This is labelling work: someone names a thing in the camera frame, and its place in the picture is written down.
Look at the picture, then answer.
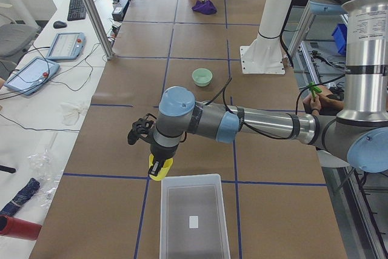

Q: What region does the yellow plastic cup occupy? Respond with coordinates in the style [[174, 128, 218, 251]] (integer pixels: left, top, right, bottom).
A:
[[148, 154, 173, 181]]

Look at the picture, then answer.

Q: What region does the purple cloth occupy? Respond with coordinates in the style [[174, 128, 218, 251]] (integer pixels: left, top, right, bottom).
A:
[[192, 0, 218, 15]]

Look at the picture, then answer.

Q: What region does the clear plastic box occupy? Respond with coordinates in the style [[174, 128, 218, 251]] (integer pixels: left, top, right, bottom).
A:
[[159, 173, 230, 258]]

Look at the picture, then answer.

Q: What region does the black computer box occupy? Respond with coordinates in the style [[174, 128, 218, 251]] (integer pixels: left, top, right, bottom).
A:
[[112, 0, 129, 22]]

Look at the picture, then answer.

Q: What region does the mint green bowl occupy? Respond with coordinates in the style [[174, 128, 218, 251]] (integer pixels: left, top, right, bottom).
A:
[[192, 68, 213, 87]]

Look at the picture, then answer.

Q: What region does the crumpled clear plastic wrap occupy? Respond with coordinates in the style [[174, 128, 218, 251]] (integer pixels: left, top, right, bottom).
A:
[[28, 149, 63, 210]]

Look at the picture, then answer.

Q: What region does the folded blue umbrella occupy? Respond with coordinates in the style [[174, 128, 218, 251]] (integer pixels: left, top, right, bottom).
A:
[[1, 178, 40, 217]]

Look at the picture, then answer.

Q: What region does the black keyboard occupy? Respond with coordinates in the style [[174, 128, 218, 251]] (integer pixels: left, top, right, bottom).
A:
[[67, 0, 87, 21]]

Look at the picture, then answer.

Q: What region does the blue storage bin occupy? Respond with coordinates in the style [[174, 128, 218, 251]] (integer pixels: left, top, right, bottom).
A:
[[332, 24, 347, 56]]

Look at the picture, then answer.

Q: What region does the green hand tool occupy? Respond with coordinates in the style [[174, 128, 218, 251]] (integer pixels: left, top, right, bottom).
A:
[[307, 81, 322, 100]]

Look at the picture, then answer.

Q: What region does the far teach pendant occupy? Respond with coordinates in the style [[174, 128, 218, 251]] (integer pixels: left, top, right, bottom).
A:
[[46, 32, 85, 61]]

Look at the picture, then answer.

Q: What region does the teach pendant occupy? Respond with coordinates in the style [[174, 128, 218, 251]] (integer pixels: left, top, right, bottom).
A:
[[46, 32, 85, 61], [4, 57, 59, 95]]

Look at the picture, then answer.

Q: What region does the black computer mouse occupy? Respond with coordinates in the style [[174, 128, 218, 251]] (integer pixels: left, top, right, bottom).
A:
[[53, 21, 67, 29]]

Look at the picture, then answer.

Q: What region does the near teach pendant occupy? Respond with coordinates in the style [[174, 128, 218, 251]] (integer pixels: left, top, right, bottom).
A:
[[4, 57, 59, 95]]

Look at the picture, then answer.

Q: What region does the red cylinder bottle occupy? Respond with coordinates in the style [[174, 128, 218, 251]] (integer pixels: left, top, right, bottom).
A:
[[1, 215, 42, 241]]

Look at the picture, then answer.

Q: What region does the person in black clothes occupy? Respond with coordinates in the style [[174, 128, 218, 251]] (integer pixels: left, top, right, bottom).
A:
[[303, 85, 344, 116]]

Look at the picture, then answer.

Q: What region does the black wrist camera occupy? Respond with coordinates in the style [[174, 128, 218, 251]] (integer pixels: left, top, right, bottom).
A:
[[127, 113, 156, 145]]

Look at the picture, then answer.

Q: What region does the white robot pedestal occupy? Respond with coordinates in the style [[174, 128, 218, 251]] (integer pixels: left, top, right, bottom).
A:
[[240, 0, 292, 75]]

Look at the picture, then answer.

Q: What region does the aluminium frame post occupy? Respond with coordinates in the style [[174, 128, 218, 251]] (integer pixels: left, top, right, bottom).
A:
[[82, 0, 114, 60]]

